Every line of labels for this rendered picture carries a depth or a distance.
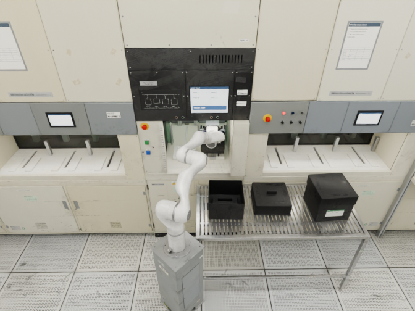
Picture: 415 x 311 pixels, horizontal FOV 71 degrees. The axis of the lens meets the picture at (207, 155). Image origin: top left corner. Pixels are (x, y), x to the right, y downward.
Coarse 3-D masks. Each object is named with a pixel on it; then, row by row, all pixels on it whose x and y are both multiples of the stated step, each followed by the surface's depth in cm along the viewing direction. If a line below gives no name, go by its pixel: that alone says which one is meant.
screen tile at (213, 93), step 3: (213, 93) 214; (216, 93) 214; (219, 93) 214; (222, 93) 214; (210, 96) 215; (222, 96) 215; (225, 96) 215; (210, 99) 216; (213, 99) 216; (216, 99) 217; (219, 99) 217; (222, 99) 217; (225, 99) 217; (210, 102) 218; (213, 102) 218; (216, 102) 218; (219, 102) 218; (222, 102) 218; (225, 102) 218
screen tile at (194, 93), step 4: (192, 92) 213; (196, 92) 213; (200, 92) 213; (208, 92) 213; (192, 96) 215; (204, 96) 215; (208, 96) 215; (192, 100) 216; (196, 100) 217; (200, 100) 217; (204, 100) 217; (208, 100) 217
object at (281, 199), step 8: (256, 184) 248; (264, 184) 248; (272, 184) 248; (280, 184) 248; (256, 192) 240; (264, 192) 240; (272, 192) 237; (280, 192) 240; (256, 200) 232; (264, 200) 232; (272, 200) 232; (280, 200) 232; (288, 200) 232; (256, 208) 229; (264, 208) 228; (272, 208) 228; (280, 208) 228; (288, 208) 228
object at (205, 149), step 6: (216, 120) 263; (204, 126) 275; (222, 126) 274; (222, 132) 275; (204, 144) 264; (222, 144) 263; (204, 150) 268; (210, 150) 268; (216, 150) 268; (222, 150) 267
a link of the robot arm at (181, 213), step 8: (192, 152) 198; (200, 152) 198; (192, 160) 196; (200, 160) 194; (192, 168) 193; (200, 168) 196; (184, 176) 191; (192, 176) 194; (176, 184) 191; (184, 184) 189; (184, 192) 187; (184, 200) 184; (176, 208) 181; (184, 208) 181; (176, 216) 180; (184, 216) 180
